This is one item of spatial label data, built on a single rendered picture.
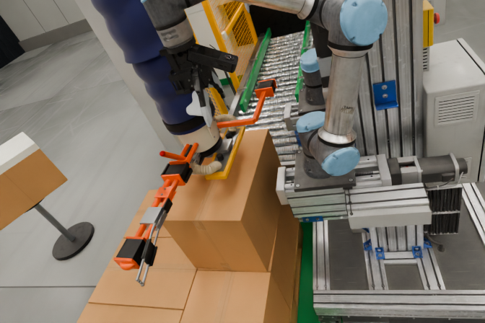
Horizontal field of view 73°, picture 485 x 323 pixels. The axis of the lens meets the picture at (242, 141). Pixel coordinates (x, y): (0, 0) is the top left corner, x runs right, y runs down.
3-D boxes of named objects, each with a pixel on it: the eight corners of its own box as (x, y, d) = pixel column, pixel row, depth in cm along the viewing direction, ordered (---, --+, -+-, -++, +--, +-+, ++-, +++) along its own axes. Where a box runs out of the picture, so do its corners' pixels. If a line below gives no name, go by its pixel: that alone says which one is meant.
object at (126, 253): (133, 244, 110) (125, 236, 107) (151, 245, 107) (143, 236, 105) (120, 267, 104) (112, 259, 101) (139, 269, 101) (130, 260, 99)
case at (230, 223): (226, 182, 213) (203, 135, 190) (286, 179, 197) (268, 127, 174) (194, 267, 169) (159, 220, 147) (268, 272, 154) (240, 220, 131)
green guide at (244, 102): (263, 36, 392) (261, 29, 387) (271, 34, 389) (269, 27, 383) (234, 114, 274) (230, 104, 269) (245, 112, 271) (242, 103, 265)
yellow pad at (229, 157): (228, 130, 165) (224, 122, 162) (246, 128, 161) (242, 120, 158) (206, 180, 141) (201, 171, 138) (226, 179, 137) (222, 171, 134)
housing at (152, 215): (153, 214, 119) (147, 206, 117) (168, 214, 117) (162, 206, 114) (144, 231, 114) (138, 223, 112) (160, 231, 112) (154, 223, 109)
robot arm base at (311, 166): (341, 149, 130) (338, 130, 124) (344, 177, 118) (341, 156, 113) (304, 154, 135) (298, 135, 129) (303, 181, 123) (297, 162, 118)
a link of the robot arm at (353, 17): (336, 152, 117) (361, -16, 88) (359, 177, 105) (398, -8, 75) (305, 158, 114) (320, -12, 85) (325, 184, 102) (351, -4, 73)
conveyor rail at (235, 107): (264, 48, 402) (260, 33, 391) (268, 47, 400) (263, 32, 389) (214, 189, 232) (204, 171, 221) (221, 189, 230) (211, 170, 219)
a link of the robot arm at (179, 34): (190, 13, 75) (180, 26, 68) (198, 32, 77) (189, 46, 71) (162, 21, 77) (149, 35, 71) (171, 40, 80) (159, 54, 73)
